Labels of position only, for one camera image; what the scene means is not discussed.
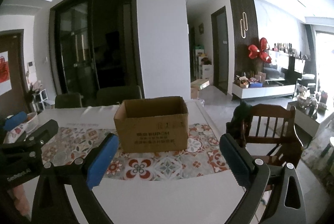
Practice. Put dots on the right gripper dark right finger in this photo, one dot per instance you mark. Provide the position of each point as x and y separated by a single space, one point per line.
238 160

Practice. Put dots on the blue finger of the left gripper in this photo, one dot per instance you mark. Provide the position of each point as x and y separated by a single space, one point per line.
14 121

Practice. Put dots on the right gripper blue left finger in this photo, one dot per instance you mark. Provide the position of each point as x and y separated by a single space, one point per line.
99 159

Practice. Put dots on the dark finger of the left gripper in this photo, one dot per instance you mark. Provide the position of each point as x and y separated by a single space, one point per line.
44 133

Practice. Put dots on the person's left hand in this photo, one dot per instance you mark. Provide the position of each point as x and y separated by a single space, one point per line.
20 200

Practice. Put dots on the white plastic basket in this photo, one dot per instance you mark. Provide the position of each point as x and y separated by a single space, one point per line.
31 122

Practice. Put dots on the black garment on chair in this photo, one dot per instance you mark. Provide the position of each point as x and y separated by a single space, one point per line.
240 124

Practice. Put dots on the dark dining chair left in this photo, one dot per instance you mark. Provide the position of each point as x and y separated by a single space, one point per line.
68 100

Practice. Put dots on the dark dining chair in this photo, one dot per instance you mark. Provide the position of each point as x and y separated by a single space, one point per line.
68 100
114 95

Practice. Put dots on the red fu door poster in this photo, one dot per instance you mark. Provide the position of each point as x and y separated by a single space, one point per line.
5 82

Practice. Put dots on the patterned tile table mat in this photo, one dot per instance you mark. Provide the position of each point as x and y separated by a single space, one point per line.
202 156

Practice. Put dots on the wooden chair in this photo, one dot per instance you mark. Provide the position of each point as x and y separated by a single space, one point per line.
273 125

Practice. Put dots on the dark dining chair right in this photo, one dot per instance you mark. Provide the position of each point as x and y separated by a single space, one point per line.
114 95

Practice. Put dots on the brown cardboard box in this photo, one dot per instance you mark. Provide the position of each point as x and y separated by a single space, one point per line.
152 125

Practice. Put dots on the white tv cabinet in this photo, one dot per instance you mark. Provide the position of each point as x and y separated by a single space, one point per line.
257 90

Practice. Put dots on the white storage box in hallway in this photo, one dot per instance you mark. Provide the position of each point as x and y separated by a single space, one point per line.
206 71

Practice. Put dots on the dark glass sliding door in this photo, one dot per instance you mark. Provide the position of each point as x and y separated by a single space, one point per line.
93 45

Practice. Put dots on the red balloon flower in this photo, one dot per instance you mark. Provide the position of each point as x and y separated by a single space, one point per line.
255 52

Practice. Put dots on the dark hallway door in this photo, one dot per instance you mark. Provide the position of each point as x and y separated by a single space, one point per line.
220 50

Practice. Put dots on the gold clip wall light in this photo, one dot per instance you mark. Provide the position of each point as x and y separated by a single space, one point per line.
244 25

